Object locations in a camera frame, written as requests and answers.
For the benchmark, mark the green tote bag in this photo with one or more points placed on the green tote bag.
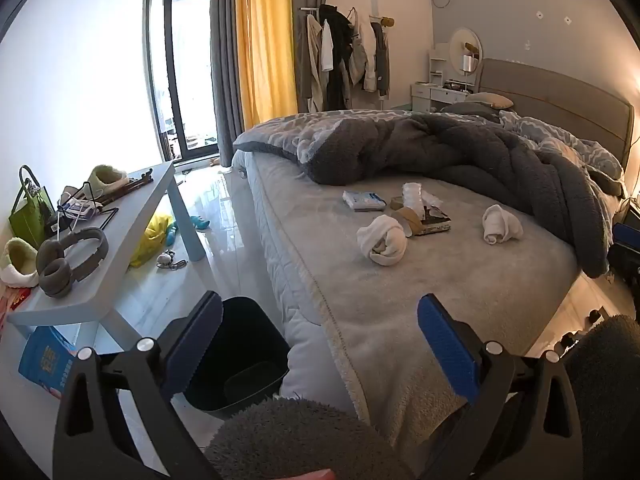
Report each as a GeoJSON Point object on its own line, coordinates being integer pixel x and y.
{"type": "Point", "coordinates": [27, 222]}

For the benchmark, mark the black trash bin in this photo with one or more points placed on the black trash bin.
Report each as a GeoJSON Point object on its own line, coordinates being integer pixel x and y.
{"type": "Point", "coordinates": [240, 340]}

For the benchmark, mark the black framed glass door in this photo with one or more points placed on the black framed glass door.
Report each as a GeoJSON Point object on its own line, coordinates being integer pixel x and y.
{"type": "Point", "coordinates": [167, 60]}

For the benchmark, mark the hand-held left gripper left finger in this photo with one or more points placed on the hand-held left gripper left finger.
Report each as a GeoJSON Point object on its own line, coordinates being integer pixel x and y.
{"type": "Point", "coordinates": [197, 340]}

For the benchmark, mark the tan pillow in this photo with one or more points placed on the tan pillow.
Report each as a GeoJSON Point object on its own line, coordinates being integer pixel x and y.
{"type": "Point", "coordinates": [492, 100]}

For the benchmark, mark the person's leg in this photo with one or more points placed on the person's leg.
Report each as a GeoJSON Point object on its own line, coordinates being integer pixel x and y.
{"type": "Point", "coordinates": [610, 385]}
{"type": "Point", "coordinates": [300, 440]}

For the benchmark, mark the black coat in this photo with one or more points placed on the black coat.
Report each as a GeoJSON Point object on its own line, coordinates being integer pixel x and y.
{"type": "Point", "coordinates": [342, 50]}

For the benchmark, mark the round mirror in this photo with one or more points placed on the round mirror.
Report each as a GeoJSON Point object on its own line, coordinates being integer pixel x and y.
{"type": "Point", "coordinates": [460, 45]}

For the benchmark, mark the brown tape roll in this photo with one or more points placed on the brown tape roll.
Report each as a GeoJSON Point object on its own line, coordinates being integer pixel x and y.
{"type": "Point", "coordinates": [409, 220]}

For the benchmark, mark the white garment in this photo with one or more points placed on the white garment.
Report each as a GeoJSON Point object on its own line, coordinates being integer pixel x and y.
{"type": "Point", "coordinates": [327, 47]}

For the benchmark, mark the yellow curtain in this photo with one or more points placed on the yellow curtain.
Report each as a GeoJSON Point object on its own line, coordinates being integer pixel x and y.
{"type": "Point", "coordinates": [265, 45]}

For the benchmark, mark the yellow plastic bag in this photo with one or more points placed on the yellow plastic bag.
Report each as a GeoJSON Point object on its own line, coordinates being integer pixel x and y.
{"type": "Point", "coordinates": [150, 240]}

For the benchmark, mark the teal toy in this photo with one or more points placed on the teal toy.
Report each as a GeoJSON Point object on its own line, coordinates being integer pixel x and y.
{"type": "Point", "coordinates": [197, 222]}

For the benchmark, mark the blue white tissue packet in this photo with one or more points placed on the blue white tissue packet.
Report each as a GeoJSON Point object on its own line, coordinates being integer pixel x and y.
{"type": "Point", "coordinates": [364, 201]}

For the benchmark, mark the person's right leg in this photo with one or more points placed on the person's right leg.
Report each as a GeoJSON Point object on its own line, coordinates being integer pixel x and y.
{"type": "Point", "coordinates": [610, 385]}

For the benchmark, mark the white sock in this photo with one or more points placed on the white sock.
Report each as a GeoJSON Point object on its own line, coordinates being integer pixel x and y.
{"type": "Point", "coordinates": [502, 225]}
{"type": "Point", "coordinates": [382, 242]}

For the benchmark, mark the red packet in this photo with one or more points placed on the red packet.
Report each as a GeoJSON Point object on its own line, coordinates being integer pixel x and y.
{"type": "Point", "coordinates": [12, 305]}

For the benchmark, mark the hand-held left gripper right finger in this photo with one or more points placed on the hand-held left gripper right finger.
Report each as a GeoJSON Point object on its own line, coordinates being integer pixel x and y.
{"type": "Point", "coordinates": [447, 350]}

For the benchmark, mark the beige coat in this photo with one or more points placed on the beige coat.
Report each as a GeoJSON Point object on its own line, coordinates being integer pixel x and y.
{"type": "Point", "coordinates": [314, 65]}

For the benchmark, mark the key bunch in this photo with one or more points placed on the key bunch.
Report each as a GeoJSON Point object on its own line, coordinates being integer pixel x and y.
{"type": "Point", "coordinates": [167, 260]}

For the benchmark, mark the light blue table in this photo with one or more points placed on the light blue table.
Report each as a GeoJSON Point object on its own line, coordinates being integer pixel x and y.
{"type": "Point", "coordinates": [130, 225]}

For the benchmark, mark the bed with grey headboard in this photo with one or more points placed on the bed with grey headboard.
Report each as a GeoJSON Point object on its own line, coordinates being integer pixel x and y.
{"type": "Point", "coordinates": [450, 285]}

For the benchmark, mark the light grey jacket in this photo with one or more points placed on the light grey jacket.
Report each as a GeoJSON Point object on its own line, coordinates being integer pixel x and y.
{"type": "Point", "coordinates": [372, 70]}

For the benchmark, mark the white blue small box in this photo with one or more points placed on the white blue small box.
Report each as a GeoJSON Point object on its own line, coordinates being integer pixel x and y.
{"type": "Point", "coordinates": [79, 209]}

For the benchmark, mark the white dressing table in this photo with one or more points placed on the white dressing table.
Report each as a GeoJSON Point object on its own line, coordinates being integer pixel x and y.
{"type": "Point", "coordinates": [435, 95]}

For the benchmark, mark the dark wooden sticks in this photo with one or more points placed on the dark wooden sticks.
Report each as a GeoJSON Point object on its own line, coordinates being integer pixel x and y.
{"type": "Point", "coordinates": [130, 186]}

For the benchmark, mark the person's left leg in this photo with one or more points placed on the person's left leg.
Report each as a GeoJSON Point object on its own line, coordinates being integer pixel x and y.
{"type": "Point", "coordinates": [300, 440]}

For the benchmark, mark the clear plastic wrapper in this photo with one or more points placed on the clear plastic wrapper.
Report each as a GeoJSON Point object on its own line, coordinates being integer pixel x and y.
{"type": "Point", "coordinates": [417, 194]}

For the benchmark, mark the dark grey fluffy blanket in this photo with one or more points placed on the dark grey fluffy blanket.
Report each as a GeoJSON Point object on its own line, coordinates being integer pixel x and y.
{"type": "Point", "coordinates": [400, 145]}

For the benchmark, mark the grey headphones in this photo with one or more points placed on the grey headphones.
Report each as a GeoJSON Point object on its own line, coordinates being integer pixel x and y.
{"type": "Point", "coordinates": [62, 265]}

